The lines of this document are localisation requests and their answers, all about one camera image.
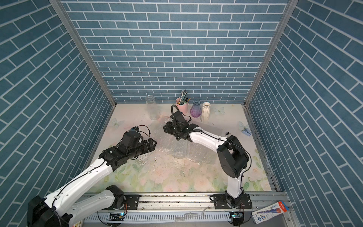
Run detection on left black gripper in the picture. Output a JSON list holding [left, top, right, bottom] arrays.
[[127, 138, 158, 160]]

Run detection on purple vase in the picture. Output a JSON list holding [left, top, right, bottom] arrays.
[[190, 99, 202, 118]]

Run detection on clear wide glass vase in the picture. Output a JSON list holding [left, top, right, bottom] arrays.
[[171, 140, 188, 159]]

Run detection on clear ribbed glass vase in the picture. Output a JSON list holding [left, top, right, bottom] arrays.
[[145, 95, 160, 120]]

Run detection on cream ribbed cylinder vase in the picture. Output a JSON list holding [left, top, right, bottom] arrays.
[[200, 102, 211, 123]]

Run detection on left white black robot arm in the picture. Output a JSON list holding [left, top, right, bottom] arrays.
[[26, 126, 157, 227]]

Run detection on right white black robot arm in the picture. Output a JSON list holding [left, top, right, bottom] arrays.
[[163, 104, 252, 208]]

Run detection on pink pen cup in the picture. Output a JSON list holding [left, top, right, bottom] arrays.
[[176, 98, 188, 115]]

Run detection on pens in cup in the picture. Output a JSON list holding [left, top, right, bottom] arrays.
[[177, 90, 188, 106]]

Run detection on small blue white object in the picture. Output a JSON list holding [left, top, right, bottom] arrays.
[[242, 128, 251, 136]]

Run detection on white red blue box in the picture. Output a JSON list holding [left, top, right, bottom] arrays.
[[252, 201, 289, 224]]

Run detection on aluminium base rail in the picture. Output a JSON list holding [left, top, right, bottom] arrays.
[[50, 192, 301, 227]]

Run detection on white slotted cable duct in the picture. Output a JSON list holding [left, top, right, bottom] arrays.
[[84, 211, 232, 224]]

